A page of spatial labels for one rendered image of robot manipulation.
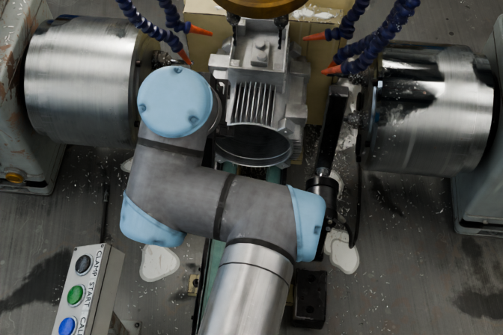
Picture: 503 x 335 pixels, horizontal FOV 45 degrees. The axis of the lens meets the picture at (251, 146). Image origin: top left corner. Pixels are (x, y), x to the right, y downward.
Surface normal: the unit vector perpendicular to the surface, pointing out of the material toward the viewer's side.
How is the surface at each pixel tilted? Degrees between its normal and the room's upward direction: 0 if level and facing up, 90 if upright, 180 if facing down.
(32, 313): 0
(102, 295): 61
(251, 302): 15
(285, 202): 10
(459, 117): 39
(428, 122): 47
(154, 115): 29
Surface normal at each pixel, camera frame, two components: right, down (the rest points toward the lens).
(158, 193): -0.13, -0.04
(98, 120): -0.10, 0.62
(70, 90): -0.07, 0.21
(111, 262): 0.87, -0.18
